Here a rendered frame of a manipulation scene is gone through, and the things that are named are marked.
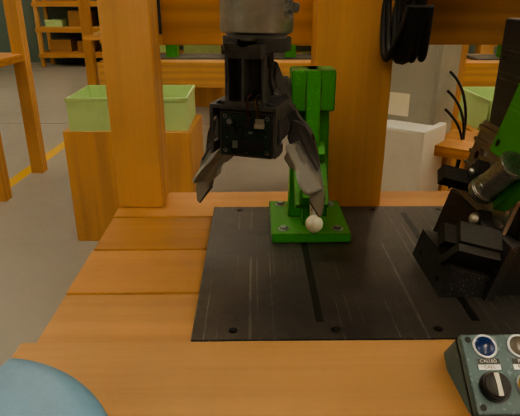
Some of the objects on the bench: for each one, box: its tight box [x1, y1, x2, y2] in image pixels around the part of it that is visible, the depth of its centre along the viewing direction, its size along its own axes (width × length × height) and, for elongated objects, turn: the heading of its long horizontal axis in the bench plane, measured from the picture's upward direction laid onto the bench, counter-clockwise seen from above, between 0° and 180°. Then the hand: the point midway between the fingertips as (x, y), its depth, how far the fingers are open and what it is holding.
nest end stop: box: [439, 243, 501, 271], centre depth 71 cm, size 4×7×6 cm, turn 91°
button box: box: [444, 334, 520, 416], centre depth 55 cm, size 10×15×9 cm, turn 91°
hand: (260, 207), depth 64 cm, fingers open, 14 cm apart
